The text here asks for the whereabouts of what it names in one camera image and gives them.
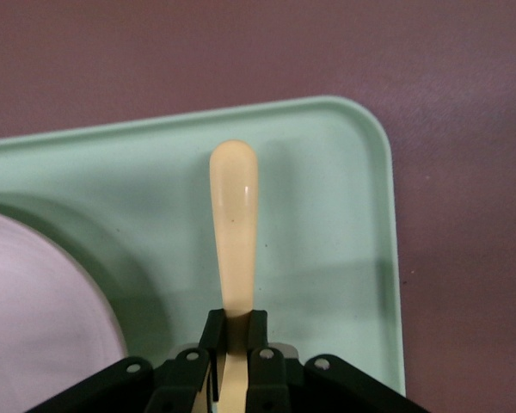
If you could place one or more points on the light green rectangular tray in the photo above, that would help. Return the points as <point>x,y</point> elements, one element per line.
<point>327,193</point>

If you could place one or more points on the yellow plastic fork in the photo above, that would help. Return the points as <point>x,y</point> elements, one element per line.
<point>234,215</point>

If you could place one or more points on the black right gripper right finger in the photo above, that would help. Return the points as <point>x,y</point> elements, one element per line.
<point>275,383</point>

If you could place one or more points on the brown table cloth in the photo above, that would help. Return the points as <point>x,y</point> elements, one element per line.
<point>112,64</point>

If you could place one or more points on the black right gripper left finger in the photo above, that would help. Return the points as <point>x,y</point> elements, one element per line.
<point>180,383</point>

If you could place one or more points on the round beige plate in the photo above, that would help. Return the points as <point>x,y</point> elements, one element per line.
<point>34,301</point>

